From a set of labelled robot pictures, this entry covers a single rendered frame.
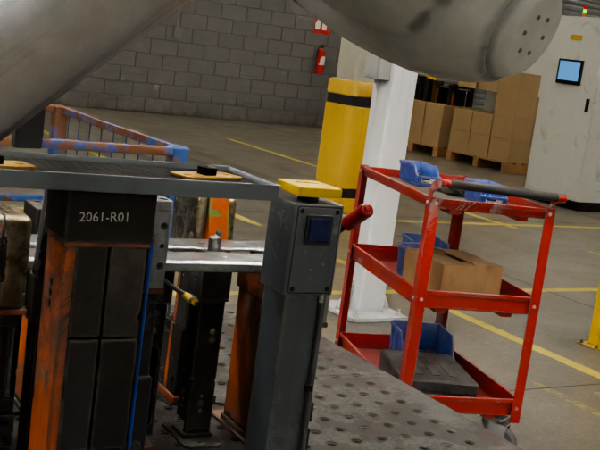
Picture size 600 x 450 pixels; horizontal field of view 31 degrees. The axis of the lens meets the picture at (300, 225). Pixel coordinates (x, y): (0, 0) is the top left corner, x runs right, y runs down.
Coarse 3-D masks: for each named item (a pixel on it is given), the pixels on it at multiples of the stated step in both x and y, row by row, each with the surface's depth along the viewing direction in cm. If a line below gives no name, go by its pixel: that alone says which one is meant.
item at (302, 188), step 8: (280, 184) 130; (288, 184) 128; (296, 184) 127; (304, 184) 128; (312, 184) 129; (320, 184) 130; (296, 192) 126; (304, 192) 126; (312, 192) 126; (320, 192) 127; (328, 192) 127; (336, 192) 128; (304, 200) 129; (312, 200) 129
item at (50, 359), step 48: (48, 192) 118; (96, 192) 113; (48, 240) 118; (96, 240) 114; (144, 240) 116; (48, 288) 118; (96, 288) 115; (48, 336) 117; (96, 336) 117; (48, 384) 117; (96, 384) 118; (48, 432) 116; (96, 432) 119
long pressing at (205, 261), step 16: (32, 240) 152; (176, 240) 166; (192, 240) 168; (224, 240) 171; (240, 240) 173; (32, 256) 141; (176, 256) 154; (192, 256) 156; (208, 256) 157; (224, 256) 159; (240, 256) 160; (256, 256) 162; (256, 272) 156
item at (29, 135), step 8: (32, 120) 104; (40, 120) 105; (24, 128) 104; (32, 128) 104; (40, 128) 105; (16, 136) 103; (24, 136) 104; (32, 136) 104; (40, 136) 105; (16, 144) 103; (24, 144) 104; (32, 144) 105; (40, 144) 105
